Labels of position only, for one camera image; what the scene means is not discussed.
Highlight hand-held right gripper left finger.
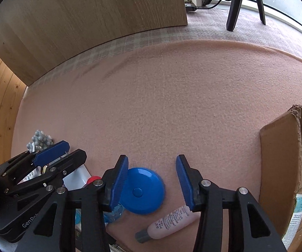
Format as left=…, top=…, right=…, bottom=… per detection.
left=14, top=155, right=129, bottom=252

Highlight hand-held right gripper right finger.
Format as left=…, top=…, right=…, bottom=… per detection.
left=176, top=155, right=288, bottom=252

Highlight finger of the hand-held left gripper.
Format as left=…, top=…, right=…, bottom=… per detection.
left=5, top=149, right=87, bottom=196
left=0, top=141, right=70, bottom=182

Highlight grey ball massager white handles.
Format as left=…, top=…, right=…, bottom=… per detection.
left=26, top=130, right=54, bottom=153

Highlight blue round tape measure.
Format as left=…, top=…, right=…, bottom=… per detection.
left=119, top=167, right=165, bottom=215

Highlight light blue bottle red cap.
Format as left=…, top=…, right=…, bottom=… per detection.
left=86, top=176, right=125, bottom=223

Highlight pink tube with grey cap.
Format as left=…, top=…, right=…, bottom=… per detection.
left=135, top=204, right=201, bottom=243

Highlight cardboard box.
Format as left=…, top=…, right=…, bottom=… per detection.
left=259, top=102, right=302, bottom=252

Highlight white dotted tissue pack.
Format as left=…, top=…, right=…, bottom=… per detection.
left=22, top=168, right=42, bottom=185

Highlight white lotion tube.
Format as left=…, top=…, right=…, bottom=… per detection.
left=282, top=194, right=302, bottom=250

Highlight light wooden board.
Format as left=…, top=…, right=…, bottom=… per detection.
left=0, top=0, right=188, bottom=87

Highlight black tripod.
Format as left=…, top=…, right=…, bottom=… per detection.
left=202, top=0, right=266, bottom=32

